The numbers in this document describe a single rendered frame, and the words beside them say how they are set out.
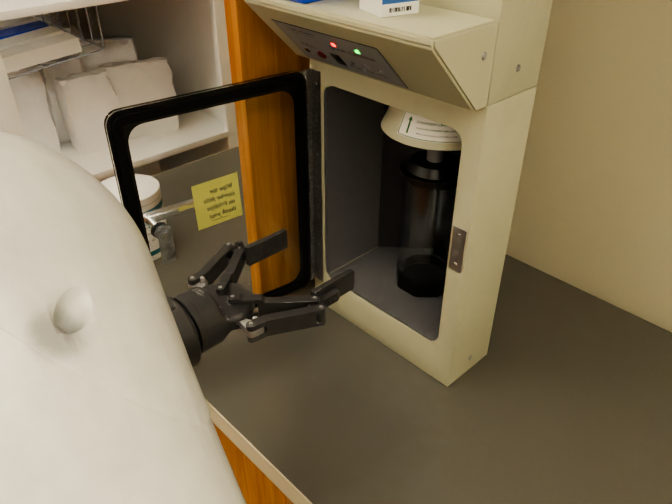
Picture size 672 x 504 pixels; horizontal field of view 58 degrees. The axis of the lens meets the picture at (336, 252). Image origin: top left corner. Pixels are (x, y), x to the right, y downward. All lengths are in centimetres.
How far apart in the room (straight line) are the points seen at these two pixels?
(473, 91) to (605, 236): 61
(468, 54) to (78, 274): 58
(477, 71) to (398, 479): 55
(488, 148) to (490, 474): 45
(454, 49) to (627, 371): 67
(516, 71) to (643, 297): 63
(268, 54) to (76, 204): 81
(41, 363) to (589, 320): 112
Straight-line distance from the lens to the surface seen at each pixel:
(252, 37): 96
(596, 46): 118
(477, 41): 71
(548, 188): 128
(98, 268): 18
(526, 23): 79
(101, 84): 189
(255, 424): 97
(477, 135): 79
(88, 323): 18
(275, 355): 107
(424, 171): 96
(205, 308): 72
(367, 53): 76
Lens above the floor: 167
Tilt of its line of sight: 34 degrees down
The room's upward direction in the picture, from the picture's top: straight up
